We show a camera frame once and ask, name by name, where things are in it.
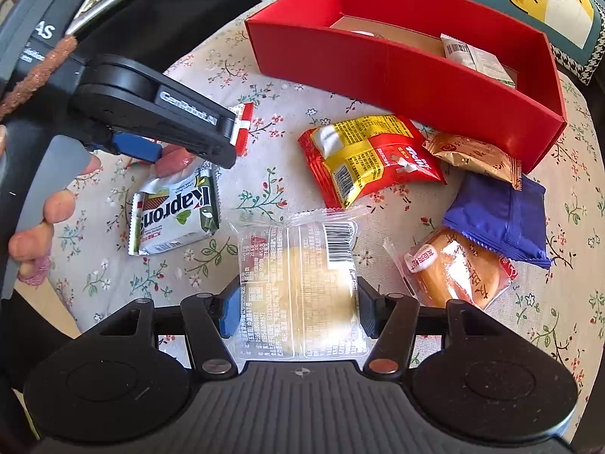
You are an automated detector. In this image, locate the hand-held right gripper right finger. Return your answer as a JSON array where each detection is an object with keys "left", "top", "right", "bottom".
[{"left": 356, "top": 275, "right": 515, "bottom": 375}]

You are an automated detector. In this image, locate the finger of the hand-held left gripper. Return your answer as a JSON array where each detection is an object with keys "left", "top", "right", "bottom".
[
  {"left": 82, "top": 130, "right": 164, "bottom": 163},
  {"left": 111, "top": 75, "right": 238, "bottom": 170}
]

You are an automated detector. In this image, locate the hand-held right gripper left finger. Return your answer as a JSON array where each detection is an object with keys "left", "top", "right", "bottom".
[{"left": 97, "top": 274, "right": 243, "bottom": 381}]

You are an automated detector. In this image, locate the red white snack packet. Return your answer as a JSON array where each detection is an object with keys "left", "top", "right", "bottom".
[{"left": 130, "top": 101, "right": 256, "bottom": 178}]

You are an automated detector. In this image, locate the clear packet of pale pastry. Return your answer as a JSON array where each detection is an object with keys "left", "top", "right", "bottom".
[{"left": 226, "top": 208, "right": 372, "bottom": 360}]

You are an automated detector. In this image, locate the green white wafer packet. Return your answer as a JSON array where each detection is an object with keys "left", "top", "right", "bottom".
[{"left": 129, "top": 163, "right": 222, "bottom": 257}]

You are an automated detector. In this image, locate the clear packet of orange bread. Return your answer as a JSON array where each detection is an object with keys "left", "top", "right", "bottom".
[{"left": 383, "top": 227, "right": 519, "bottom": 310}]

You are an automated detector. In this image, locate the red yellow snack packet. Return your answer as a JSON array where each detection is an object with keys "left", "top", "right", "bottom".
[{"left": 298, "top": 114, "right": 447, "bottom": 210}]

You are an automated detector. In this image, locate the purple snack packet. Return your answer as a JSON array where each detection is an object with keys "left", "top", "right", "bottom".
[{"left": 443, "top": 173, "right": 553, "bottom": 270}]

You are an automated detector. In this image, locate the gold snack packet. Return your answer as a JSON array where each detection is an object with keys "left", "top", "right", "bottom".
[{"left": 422, "top": 131, "right": 523, "bottom": 191}]

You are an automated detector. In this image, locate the red cardboard box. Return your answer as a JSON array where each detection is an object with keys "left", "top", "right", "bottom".
[{"left": 244, "top": 0, "right": 568, "bottom": 174}]

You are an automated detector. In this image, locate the person's left hand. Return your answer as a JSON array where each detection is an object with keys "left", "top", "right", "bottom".
[{"left": 8, "top": 154, "right": 103, "bottom": 266}]

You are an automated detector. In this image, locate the brown fuzzy cuff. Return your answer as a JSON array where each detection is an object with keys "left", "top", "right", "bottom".
[{"left": 0, "top": 33, "right": 77, "bottom": 121}]

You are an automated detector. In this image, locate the dark sofa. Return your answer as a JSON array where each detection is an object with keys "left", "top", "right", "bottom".
[{"left": 71, "top": 0, "right": 265, "bottom": 86}]

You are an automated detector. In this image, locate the floral tablecloth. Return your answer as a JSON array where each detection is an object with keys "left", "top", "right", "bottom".
[{"left": 47, "top": 0, "right": 601, "bottom": 440}]

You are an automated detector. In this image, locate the white green snack packet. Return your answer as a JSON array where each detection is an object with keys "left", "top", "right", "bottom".
[{"left": 441, "top": 33, "right": 518, "bottom": 90}]

